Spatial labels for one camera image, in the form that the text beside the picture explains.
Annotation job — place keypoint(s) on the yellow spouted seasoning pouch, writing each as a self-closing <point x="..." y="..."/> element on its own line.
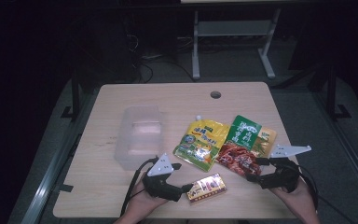
<point x="202" y="143"/>

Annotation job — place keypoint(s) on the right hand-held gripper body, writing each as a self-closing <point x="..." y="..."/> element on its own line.
<point x="284" y="177"/>

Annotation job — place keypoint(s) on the clear plastic container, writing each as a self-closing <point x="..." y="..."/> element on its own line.
<point x="140" y="137"/>

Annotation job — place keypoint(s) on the small gold red packet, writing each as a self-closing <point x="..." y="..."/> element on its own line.
<point x="206" y="188"/>

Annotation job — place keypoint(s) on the green and red food packet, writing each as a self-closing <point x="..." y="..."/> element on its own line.
<point x="242" y="149"/>

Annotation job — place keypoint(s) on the black metal stand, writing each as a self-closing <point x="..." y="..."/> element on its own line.
<point x="75" y="93"/>
<point x="331" y="93"/>

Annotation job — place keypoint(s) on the black table bracket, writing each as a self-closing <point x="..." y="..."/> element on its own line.
<point x="64" y="188"/>

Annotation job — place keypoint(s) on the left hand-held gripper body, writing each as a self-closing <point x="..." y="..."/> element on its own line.
<point x="160" y="166"/>

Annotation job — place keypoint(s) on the person's right hand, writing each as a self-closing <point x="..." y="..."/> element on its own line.
<point x="303" y="200"/>

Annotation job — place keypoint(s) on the person's left hand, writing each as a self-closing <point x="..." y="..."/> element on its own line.
<point x="140" y="203"/>

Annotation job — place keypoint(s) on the metal frame rail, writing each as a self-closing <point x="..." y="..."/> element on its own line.
<point x="351" y="161"/>
<point x="48" y="180"/>

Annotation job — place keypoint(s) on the white metal stand frame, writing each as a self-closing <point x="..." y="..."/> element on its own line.
<point x="195" y="46"/>

